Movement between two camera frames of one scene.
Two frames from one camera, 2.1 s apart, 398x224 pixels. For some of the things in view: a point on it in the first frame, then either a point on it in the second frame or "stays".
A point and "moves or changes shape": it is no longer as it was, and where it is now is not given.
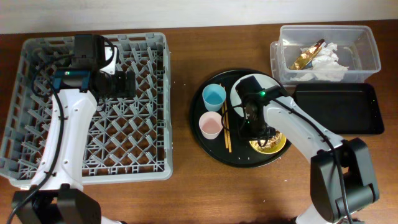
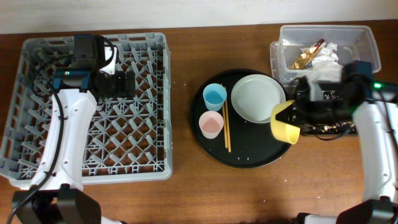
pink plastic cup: (211, 124) stays
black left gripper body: (117, 84) stays
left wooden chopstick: (224, 123) stays
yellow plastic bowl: (273, 144) moves or changes shape
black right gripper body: (255, 128) → (327, 111)
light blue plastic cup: (214, 96) stays
